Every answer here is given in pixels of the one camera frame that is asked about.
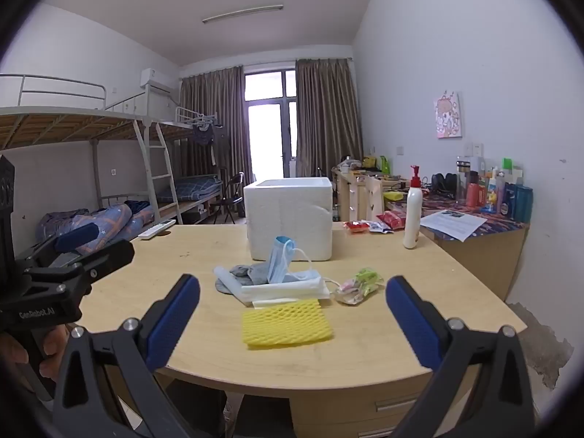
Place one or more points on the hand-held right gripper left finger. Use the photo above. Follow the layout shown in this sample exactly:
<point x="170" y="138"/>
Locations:
<point x="175" y="315"/>

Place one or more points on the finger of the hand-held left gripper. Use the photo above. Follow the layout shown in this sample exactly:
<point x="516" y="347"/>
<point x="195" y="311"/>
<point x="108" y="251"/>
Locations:
<point x="77" y="236"/>
<point x="105" y="258"/>

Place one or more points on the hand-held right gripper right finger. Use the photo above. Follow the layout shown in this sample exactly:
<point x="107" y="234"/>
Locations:
<point x="410" y="319"/>

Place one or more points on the green printed plastic bag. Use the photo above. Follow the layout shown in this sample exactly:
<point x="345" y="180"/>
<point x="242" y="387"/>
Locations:
<point x="360" y="283"/>

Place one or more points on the white face mask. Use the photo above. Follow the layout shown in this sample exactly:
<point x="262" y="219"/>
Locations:
<point x="246" y="293"/>

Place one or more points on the grey cloth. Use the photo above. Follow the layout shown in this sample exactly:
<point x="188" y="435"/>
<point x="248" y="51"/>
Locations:
<point x="253" y="273"/>

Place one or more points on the yellow foam net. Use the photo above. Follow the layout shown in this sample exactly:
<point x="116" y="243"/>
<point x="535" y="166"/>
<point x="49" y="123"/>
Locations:
<point x="285" y="326"/>

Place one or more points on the white foam box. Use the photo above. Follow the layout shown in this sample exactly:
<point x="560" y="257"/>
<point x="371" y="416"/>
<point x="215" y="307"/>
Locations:
<point x="287" y="210"/>

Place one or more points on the person's left hand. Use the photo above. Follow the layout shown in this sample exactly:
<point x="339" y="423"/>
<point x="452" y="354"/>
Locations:
<point x="52" y="351"/>

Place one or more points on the blue patterned quilt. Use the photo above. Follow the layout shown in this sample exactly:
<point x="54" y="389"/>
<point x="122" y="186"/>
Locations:
<point x="109" y="221"/>

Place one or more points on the white remote control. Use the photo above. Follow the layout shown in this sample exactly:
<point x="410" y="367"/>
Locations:
<point x="157" y="229"/>

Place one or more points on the light wooden desk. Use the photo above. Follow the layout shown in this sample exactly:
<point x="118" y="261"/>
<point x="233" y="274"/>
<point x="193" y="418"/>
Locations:
<point x="483" y="260"/>

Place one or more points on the white snack packet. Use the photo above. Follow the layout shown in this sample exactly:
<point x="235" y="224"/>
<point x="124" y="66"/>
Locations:
<point x="379" y="226"/>

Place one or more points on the white bed ladder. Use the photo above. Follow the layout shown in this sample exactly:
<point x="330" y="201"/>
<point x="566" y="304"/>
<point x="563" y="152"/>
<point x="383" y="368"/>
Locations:
<point x="160" y="177"/>

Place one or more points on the white pump bottle red cap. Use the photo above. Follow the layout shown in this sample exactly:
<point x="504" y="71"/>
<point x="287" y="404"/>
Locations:
<point x="413" y="219"/>

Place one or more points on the large red snack packet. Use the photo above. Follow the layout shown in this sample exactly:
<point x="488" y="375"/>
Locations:
<point x="392" y="219"/>

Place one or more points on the printed paper sheet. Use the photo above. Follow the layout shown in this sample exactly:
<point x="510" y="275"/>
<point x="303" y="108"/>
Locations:
<point x="454" y="223"/>

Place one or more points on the small red snack packet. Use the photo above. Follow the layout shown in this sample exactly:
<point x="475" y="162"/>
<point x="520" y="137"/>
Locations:
<point x="356" y="227"/>

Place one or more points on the blue plaid mattress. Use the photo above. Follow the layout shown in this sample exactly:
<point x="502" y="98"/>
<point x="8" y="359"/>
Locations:
<point x="196" y="188"/>

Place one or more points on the metal bunk bed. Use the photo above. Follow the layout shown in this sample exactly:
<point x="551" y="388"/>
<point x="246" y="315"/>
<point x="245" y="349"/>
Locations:
<point x="68" y="121"/>
<point x="182" y="116"/>

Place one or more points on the yellow pouch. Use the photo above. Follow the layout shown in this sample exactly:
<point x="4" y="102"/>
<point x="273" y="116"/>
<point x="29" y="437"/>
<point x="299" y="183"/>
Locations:
<point x="393" y="195"/>

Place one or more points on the black folding chair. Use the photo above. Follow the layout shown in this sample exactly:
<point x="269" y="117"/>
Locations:
<point x="232" y="191"/>

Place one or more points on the wooden desk with drawers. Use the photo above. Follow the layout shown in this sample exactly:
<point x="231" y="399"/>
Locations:
<point x="349" y="196"/>

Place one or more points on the black headphones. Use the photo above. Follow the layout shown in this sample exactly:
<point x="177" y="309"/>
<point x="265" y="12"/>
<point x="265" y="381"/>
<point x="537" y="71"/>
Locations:
<point x="442" y="182"/>

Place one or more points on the clear tumbler black lid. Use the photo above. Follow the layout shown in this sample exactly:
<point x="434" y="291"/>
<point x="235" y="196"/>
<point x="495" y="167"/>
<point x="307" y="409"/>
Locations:
<point x="461" y="182"/>

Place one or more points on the blue bottle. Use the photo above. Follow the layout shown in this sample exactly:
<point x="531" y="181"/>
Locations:
<point x="507" y="200"/>

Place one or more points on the hanging dark clothes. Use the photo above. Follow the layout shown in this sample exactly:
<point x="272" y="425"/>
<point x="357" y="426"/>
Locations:
<point x="205" y="137"/>

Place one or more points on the yellow box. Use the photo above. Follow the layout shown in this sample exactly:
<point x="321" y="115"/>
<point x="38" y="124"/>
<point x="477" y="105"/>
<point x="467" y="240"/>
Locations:
<point x="369" y="162"/>

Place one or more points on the white air conditioner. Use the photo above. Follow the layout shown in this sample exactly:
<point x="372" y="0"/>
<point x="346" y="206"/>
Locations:
<point x="157" y="77"/>

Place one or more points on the brown curtain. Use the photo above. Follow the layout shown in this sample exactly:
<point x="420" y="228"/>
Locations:
<point x="214" y="114"/>
<point x="326" y="114"/>

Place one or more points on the white bottle green cap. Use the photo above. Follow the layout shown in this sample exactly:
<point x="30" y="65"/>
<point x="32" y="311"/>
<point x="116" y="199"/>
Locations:
<point x="507" y="165"/>

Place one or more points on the glass balcony door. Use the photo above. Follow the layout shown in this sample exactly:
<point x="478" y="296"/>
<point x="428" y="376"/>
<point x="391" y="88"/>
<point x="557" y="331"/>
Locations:
<point x="269" y="132"/>

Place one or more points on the ceiling tube lamp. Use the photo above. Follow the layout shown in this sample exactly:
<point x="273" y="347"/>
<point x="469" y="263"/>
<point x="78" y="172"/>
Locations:
<point x="242" y="12"/>

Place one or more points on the white wall socket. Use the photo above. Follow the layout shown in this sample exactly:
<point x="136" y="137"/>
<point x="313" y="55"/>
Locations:
<point x="473" y="149"/>

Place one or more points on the pink wall poster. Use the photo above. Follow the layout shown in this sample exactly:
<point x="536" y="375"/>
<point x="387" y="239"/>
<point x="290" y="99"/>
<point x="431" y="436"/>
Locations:
<point x="448" y="116"/>

